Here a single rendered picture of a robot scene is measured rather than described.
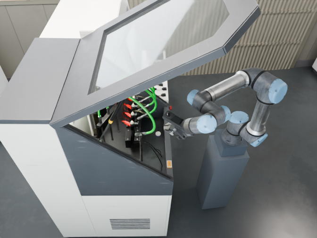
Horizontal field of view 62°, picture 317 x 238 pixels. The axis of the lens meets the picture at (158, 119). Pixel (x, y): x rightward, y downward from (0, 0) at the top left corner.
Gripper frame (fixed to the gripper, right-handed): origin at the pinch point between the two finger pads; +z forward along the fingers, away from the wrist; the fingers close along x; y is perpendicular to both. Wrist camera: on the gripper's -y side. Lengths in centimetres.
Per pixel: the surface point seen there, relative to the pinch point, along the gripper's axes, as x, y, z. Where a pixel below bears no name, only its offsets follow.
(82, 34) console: 21, -65, 38
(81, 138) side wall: -32.3, -27.6, 6.9
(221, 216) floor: 9, 126, 68
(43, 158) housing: -49, -32, 30
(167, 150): 2.7, 23.6, 29.3
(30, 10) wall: 70, -137, 194
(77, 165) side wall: -41, -16, 27
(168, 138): 11.6, 21.1, 34.3
